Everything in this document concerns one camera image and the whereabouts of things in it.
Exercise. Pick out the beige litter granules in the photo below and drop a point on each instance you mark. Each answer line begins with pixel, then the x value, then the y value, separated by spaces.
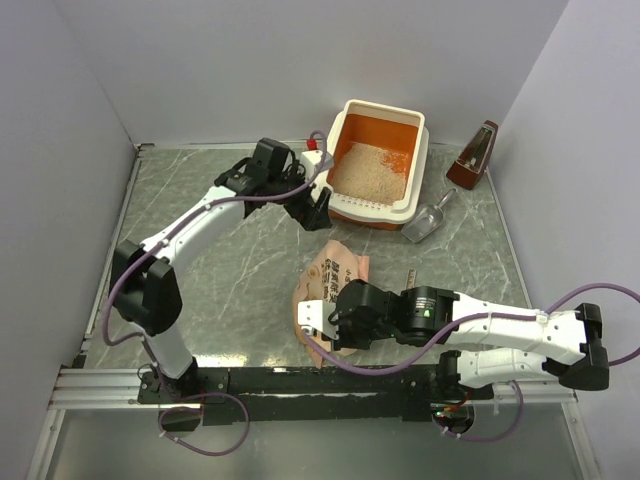
pixel 372 174

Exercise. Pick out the brown wooden metronome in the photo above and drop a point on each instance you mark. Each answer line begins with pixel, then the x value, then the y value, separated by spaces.
pixel 471 164

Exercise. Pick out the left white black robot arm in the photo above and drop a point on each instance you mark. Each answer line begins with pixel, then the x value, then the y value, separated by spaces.
pixel 144 283

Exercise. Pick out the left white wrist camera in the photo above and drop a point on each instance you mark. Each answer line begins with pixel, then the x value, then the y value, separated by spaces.
pixel 317 162

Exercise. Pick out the peach cat litter bag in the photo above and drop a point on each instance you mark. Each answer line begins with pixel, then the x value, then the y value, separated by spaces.
pixel 323 279

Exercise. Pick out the white orange litter box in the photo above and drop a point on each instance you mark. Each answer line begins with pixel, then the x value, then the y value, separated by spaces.
pixel 387 127

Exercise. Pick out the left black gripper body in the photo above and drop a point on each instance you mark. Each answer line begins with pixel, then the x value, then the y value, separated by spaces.
pixel 295 180

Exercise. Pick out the aluminium rail frame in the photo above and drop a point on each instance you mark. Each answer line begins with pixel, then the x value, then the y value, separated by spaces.
pixel 114 389

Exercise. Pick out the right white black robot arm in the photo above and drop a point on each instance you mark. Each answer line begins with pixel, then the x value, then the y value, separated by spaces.
pixel 485 342

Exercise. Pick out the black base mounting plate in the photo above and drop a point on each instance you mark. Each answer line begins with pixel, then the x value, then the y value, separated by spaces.
pixel 330 393

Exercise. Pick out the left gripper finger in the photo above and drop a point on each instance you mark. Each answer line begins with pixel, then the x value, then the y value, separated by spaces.
pixel 318 216
pixel 298 208

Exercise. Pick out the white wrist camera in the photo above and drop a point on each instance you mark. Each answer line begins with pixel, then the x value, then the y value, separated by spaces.
pixel 317 162
pixel 317 316

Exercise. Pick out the metal litter scoop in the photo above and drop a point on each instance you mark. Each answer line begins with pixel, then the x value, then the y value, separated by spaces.
pixel 427 220

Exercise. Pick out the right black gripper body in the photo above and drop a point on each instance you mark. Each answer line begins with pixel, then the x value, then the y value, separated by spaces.
pixel 365 335

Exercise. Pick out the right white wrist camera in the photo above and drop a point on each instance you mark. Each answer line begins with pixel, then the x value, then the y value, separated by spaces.
pixel 317 316

